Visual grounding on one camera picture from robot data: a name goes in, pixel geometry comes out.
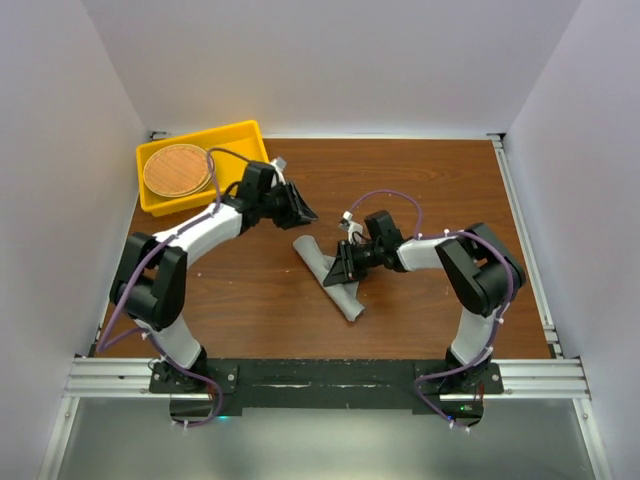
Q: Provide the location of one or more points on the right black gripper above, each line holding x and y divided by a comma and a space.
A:
344, 269

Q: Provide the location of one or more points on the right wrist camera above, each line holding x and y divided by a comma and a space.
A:
353, 229

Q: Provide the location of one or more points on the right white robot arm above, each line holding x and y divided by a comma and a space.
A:
483, 274

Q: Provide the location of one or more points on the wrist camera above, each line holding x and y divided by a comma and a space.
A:
279, 165
353, 229

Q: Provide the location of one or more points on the aluminium frame rail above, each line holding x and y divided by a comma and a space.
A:
115, 423

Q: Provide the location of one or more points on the yellow plastic bin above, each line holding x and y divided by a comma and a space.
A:
228, 149

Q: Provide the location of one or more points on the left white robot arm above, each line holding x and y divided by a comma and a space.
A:
150, 281

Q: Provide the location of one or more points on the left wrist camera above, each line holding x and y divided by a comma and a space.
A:
279, 165

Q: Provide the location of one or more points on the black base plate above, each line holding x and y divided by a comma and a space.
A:
354, 384

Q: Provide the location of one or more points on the round woven coaster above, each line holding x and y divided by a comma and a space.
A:
177, 171

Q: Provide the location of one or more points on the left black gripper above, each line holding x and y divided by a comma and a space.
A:
298, 213

